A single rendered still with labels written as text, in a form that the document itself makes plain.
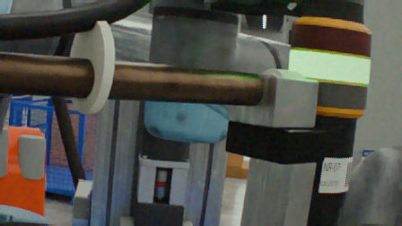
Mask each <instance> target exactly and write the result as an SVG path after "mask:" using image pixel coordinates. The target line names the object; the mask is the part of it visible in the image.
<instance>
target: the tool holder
mask: <svg viewBox="0 0 402 226"><path fill-rule="evenodd" d="M254 74H258V73H254ZM258 75H259V76H260V78H261V79H262V83H263V97H262V100H261V101H260V102H259V104H258V105H256V106H254V107H249V106H231V105H229V114H228V119H229V120H230V121H229V123H228V131H227V138H226V147H225V151H226V152H228V153H232V154H236V155H242V156H246V157H249V168H248V177H247V185H246V188H245V194H244V202H243V210H242V213H241V218H240V226H306V224H307V220H308V217H309V209H310V200H311V195H312V188H313V179H314V176H315V171H316V164H317V162H323V161H324V160H325V152H326V145H327V139H328V131H326V130H324V129H319V128H314V126H315V121H316V114H317V105H318V97H319V83H318V81H314V80H308V79H298V78H290V77H281V76H273V75H264V74H258Z"/></svg>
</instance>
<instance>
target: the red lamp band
mask: <svg viewBox="0 0 402 226"><path fill-rule="evenodd" d="M291 39H292V42H291V48H307V49H318V50H326V51H329V52H337V53H345V54H352V55H358V56H364V57H371V39H372V34H370V33H368V32H364V31H359V30H349V29H340V28H338V27H331V26H318V25H316V24H297V23H294V24H293V26H292V34H291Z"/></svg>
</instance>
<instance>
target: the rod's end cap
mask: <svg viewBox="0 0 402 226"><path fill-rule="evenodd" d="M263 74H264V75H273V76H281V77H290V78H298V79H305V78H304V76H303V75H302V74H301V73H299V72H296V71H289V70H281V69H268V70H266V71H265V72H264V73H263Z"/></svg>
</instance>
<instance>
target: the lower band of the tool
mask: <svg viewBox="0 0 402 226"><path fill-rule="evenodd" d="M294 23H297V24H316V25H318V26H331V27H338V28H340V29H349V30H359V31H364V32H368V33H370V34H371V32H370V31H369V29H368V28H366V27H365V25H363V24H361V23H357V22H347V21H340V20H338V19H329V18H319V17H301V18H299V19H297V21H295V22H293V24H294ZM291 50H300V51H304V52H315V53H325V54H334V55H339V56H342V57H355V58H361V59H367V60H370V58H369V57H367V56H358V55H352V54H345V53H337V52H329V51H326V50H318V49H307V48H291ZM304 78H305V79H308V80H314V81H321V82H329V83H343V84H351V85H359V86H368V83H354V82H347V81H338V80H330V79H323V78H316V77H308V76H304ZM317 114H318V115H324V116H331V117H347V118H351V117H362V116H364V115H365V109H334V108H327V107H320V106H317ZM317 114H316V115H317Z"/></svg>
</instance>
